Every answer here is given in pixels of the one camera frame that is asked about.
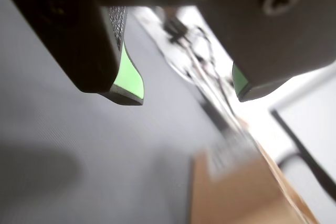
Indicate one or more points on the open cardboard box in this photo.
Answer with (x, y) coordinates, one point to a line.
(236, 197)

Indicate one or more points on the grey table mat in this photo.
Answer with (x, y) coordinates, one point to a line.
(78, 142)

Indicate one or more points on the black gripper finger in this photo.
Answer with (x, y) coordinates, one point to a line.
(65, 37)
(275, 45)

